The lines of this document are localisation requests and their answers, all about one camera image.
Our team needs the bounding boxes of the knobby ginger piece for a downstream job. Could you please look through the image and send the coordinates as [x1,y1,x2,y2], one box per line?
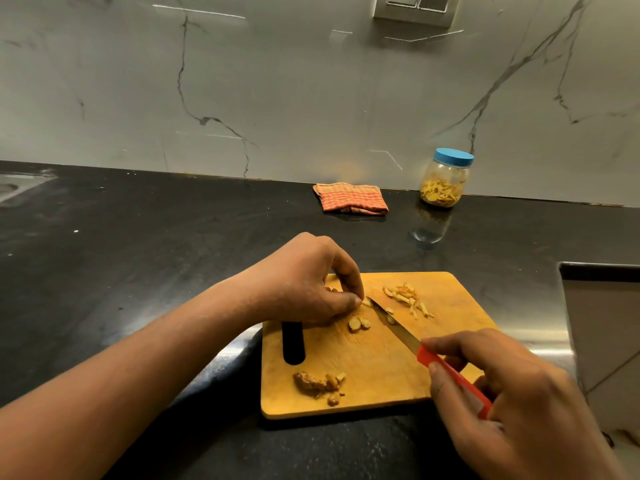
[293,370,327,399]

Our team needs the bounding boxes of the beige cabinet door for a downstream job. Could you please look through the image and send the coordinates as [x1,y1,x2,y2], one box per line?
[557,261,640,443]

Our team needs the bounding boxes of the person's left hand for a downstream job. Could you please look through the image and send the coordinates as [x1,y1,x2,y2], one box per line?
[239,232,365,328]

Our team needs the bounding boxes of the red handled knife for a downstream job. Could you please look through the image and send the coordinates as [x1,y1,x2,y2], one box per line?
[367,296,495,421]

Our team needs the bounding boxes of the orange checked cloth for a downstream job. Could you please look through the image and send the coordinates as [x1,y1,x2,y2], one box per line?
[312,182,390,217]

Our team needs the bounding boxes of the steel sink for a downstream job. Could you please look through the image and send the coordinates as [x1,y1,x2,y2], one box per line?
[0,170,59,208]

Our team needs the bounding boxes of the blue-lidded plastic jar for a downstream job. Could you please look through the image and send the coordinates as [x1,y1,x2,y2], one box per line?
[419,147,475,209]

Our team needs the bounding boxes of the blue jar lid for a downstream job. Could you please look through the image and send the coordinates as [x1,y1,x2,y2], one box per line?
[433,147,475,169]

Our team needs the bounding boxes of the wooden cutting board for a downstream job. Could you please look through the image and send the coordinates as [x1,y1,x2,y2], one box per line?
[259,271,499,421]

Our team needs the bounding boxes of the pile of ginger slices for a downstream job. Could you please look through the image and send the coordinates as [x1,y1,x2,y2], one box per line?
[347,297,375,333]

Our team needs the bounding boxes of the person's right hand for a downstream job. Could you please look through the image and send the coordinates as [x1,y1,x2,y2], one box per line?
[421,328,623,480]

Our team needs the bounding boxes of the grey wall switch plate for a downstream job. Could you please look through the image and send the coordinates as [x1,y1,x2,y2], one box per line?
[371,0,461,29]

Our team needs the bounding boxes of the chopped ginger strips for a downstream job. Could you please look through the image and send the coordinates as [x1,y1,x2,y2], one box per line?
[381,282,435,321]

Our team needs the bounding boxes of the person's left forearm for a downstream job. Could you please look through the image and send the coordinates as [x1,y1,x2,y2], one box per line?
[0,274,266,480]

